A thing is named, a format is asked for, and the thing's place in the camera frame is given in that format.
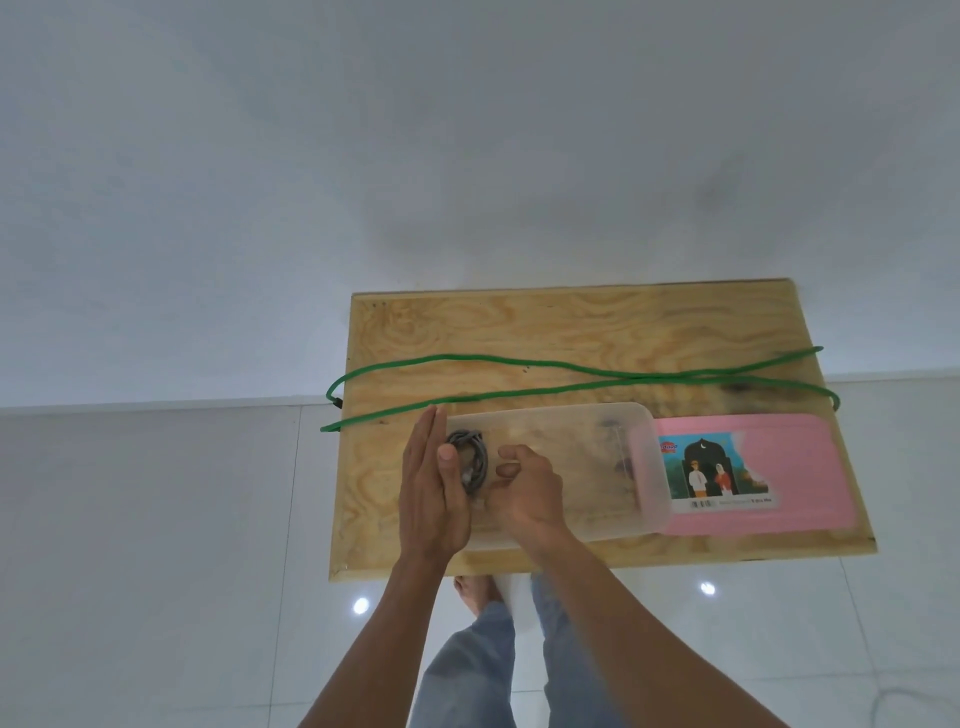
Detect person's left hand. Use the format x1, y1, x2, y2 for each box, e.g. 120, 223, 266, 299
397, 405, 475, 577

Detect person's right hand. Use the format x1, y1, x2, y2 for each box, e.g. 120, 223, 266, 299
485, 444, 569, 555

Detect grey cable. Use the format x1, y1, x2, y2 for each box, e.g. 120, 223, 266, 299
445, 429, 491, 498

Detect clear plastic container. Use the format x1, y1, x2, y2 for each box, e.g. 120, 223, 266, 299
441, 402, 673, 554

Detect person's right forearm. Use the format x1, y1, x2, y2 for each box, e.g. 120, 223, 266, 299
519, 528, 790, 728

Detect person's left forearm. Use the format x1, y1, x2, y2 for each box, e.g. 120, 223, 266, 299
298, 558, 451, 728

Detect person's bare foot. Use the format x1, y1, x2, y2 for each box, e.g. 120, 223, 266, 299
453, 575, 505, 621

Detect person's blue jeans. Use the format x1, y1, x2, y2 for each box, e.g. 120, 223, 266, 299
407, 573, 633, 728

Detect pink container lid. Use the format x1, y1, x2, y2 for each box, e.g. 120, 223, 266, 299
651, 413, 861, 538

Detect green cord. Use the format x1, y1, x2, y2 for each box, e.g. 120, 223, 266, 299
321, 345, 842, 435

